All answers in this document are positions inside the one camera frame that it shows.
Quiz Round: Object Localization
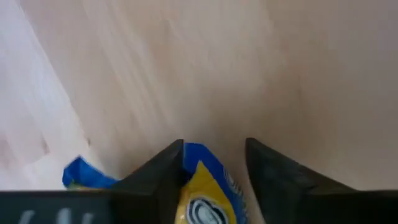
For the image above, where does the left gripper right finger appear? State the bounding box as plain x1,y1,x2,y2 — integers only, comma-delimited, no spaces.
244,137,356,224

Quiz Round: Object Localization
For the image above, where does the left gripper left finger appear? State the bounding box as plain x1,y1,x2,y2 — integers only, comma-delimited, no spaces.
110,138,185,224

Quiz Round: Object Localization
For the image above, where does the blue Maruchan ramen pack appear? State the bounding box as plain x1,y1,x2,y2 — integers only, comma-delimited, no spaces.
62,142,250,224

